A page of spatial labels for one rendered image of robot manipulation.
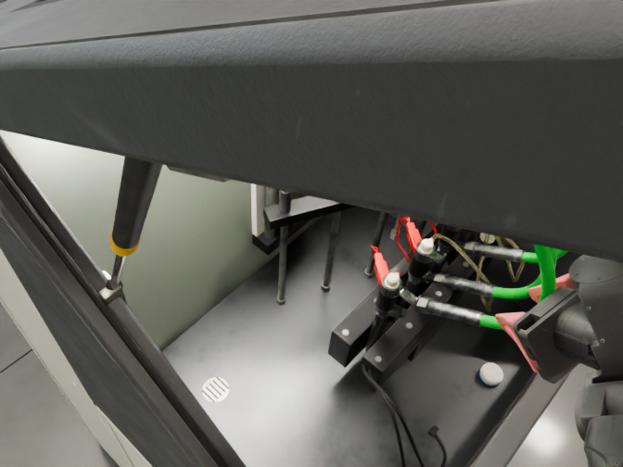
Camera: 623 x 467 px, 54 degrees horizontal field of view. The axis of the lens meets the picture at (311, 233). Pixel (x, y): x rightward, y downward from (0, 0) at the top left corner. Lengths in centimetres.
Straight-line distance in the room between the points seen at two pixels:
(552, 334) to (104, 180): 51
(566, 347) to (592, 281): 12
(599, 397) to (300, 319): 69
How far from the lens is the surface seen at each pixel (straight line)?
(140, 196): 33
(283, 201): 89
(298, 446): 103
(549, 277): 65
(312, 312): 113
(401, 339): 95
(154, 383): 62
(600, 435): 49
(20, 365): 213
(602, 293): 52
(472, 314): 77
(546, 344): 64
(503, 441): 96
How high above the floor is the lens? 181
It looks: 53 degrees down
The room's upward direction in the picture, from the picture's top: 6 degrees clockwise
